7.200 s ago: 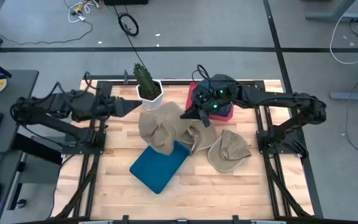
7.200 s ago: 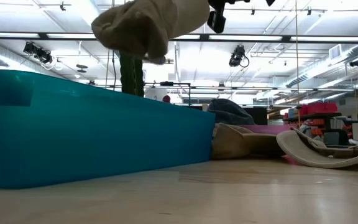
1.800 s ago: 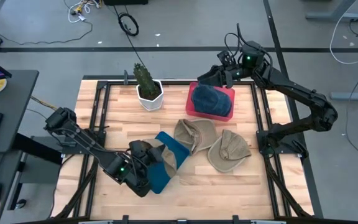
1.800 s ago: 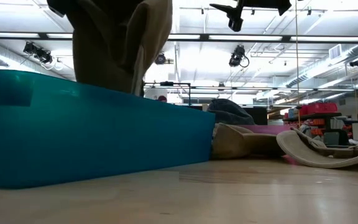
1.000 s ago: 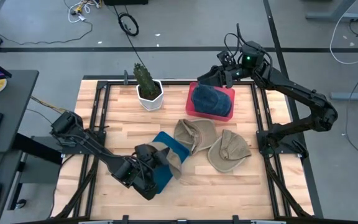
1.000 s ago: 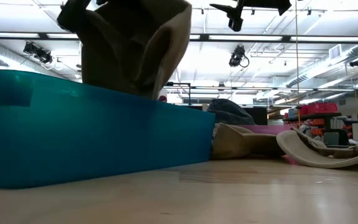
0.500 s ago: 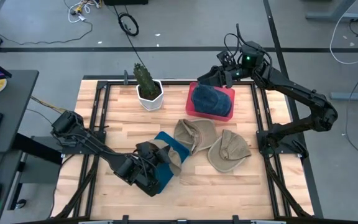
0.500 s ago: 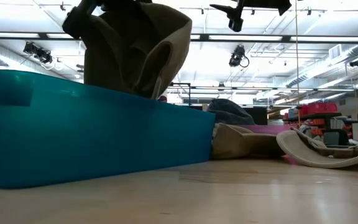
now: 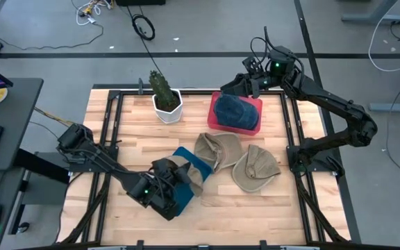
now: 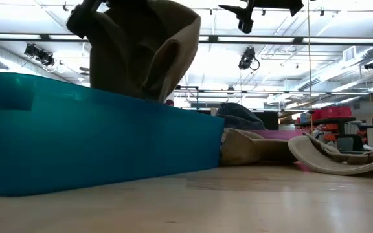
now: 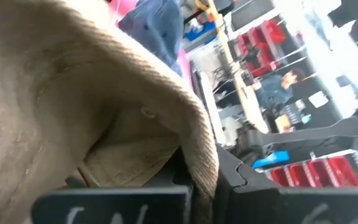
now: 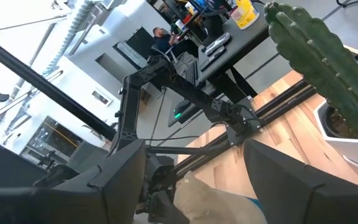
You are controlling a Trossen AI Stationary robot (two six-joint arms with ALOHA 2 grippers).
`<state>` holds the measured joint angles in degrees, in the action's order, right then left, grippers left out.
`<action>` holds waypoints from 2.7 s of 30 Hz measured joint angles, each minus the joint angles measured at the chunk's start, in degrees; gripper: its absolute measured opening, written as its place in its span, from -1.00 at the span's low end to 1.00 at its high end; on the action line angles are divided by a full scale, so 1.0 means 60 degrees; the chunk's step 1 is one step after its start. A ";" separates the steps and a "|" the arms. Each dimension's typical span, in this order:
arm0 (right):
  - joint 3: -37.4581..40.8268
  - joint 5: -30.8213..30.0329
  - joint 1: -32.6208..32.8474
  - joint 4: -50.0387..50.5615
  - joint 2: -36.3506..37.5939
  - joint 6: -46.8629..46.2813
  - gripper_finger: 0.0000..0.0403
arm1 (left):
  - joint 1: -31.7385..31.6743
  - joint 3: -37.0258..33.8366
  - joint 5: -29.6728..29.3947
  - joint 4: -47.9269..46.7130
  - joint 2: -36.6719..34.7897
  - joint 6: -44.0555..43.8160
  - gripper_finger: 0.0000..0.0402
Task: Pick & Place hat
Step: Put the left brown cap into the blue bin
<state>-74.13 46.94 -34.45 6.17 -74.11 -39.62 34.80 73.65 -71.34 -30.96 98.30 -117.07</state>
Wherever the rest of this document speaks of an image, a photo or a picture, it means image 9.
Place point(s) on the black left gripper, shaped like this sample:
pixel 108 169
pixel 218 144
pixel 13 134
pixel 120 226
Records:
pixel 165 173

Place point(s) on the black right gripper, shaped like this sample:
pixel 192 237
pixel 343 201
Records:
pixel 257 85

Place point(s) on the tan cap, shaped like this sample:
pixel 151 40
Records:
pixel 255 170
pixel 197 180
pixel 221 149

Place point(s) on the navy blue cap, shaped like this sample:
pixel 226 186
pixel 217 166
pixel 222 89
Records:
pixel 236 111

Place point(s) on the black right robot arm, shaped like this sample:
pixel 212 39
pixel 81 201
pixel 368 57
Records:
pixel 339 107

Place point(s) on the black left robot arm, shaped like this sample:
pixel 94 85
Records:
pixel 109 163

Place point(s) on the blue plastic tray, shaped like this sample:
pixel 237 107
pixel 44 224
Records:
pixel 198 163

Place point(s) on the red plastic tray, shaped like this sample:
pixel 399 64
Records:
pixel 211 119

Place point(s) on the white plant pot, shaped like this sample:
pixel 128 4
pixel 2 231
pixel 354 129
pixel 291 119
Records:
pixel 168 116

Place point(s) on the green cactus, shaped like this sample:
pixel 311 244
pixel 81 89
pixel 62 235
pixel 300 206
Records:
pixel 162 90

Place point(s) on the black box on floor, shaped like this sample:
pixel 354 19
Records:
pixel 141 2

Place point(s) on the grey desk foot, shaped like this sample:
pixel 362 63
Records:
pixel 394 106
pixel 377 17

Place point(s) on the grey desk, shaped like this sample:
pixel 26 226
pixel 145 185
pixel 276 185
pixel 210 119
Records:
pixel 16 104

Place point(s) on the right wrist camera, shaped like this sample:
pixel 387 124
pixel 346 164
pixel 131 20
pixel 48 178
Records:
pixel 252 65

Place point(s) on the black aluminium table frame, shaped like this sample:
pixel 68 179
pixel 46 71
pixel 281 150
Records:
pixel 193 91

